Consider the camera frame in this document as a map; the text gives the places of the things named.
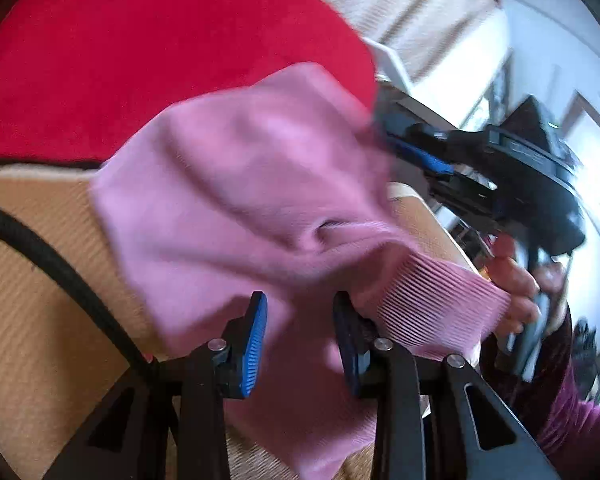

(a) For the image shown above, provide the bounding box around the woven bamboo mat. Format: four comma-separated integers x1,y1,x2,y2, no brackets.
0,165,486,480

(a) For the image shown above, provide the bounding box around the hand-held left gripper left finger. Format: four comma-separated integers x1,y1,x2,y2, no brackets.
42,291,269,480

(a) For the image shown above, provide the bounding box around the beige dotted curtain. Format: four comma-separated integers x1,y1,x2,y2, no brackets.
315,0,511,86

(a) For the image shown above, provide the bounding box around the pink zip jacket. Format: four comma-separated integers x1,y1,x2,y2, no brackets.
89,61,513,480

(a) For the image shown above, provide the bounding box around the person's right hand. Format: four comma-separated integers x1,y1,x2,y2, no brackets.
482,234,543,337

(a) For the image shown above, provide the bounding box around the white board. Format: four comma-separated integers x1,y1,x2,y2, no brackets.
362,35,416,88

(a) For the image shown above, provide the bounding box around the black braided cable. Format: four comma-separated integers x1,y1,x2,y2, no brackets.
0,203,153,376

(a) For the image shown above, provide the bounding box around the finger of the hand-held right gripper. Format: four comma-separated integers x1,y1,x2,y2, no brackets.
387,137,496,201
375,105,486,146

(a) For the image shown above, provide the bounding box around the red blanket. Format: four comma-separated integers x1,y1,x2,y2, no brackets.
0,0,381,168

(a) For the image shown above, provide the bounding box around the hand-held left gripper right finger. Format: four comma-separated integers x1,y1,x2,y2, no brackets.
332,291,563,480

